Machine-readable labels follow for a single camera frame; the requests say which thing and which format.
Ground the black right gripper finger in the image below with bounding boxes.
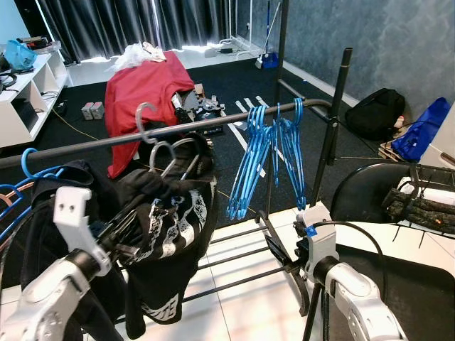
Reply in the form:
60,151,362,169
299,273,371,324
264,231,292,269

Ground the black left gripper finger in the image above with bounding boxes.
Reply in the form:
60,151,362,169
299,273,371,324
121,186,168,224
132,206,177,246

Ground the grey clothes hanger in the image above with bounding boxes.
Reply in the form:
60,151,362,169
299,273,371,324
149,139,208,182
135,103,163,146

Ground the blue plastic clothes hanger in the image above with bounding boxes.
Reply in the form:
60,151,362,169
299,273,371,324
274,98,308,210
238,105,277,214
226,107,265,221
0,148,65,242

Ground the black chair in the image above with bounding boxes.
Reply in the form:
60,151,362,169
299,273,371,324
331,162,455,227

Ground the red cloth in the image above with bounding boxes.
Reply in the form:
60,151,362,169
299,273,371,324
105,51,196,178

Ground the black floor equipment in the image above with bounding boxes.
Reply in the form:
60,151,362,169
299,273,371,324
174,85,228,137

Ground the camouflage fabric pouch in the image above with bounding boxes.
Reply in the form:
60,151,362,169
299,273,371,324
384,186,455,232

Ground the white crumpled cloth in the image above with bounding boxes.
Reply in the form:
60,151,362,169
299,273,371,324
112,41,171,72

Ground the black backpack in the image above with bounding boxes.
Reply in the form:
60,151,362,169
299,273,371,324
345,88,406,141

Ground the white shelf unit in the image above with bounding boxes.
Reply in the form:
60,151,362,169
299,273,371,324
0,46,70,150

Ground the blue fabric bag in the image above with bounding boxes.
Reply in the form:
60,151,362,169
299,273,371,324
391,97,453,163

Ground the dark striped curtain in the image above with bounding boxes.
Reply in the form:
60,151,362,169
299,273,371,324
36,0,253,63

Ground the blue floor mop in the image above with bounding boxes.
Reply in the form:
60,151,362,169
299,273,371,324
256,0,280,70

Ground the light blue bag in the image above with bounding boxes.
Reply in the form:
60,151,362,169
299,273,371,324
4,39,38,72

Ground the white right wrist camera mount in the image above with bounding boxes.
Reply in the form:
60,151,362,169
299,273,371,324
295,202,341,274

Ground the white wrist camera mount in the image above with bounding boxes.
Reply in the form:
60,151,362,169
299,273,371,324
295,202,341,274
53,186,113,276

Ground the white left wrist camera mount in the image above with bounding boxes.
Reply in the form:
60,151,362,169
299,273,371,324
53,186,113,276

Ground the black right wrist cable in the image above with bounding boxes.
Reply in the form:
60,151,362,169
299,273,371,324
313,219,390,303

